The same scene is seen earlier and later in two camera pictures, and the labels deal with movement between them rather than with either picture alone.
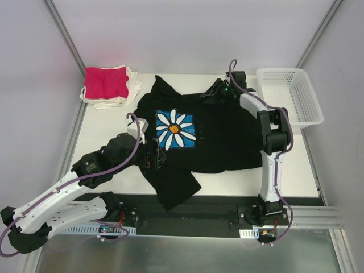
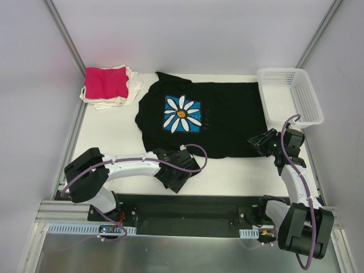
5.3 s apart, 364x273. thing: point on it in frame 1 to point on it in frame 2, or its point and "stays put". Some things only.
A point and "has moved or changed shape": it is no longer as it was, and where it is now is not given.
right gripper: [217, 91] to [261, 143]
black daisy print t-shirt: [183, 135] has moved or changed shape
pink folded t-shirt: [106, 83] stays put
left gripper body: [148, 155] to [187, 169]
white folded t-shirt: [134, 84] stays put
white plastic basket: [290, 89] stays put
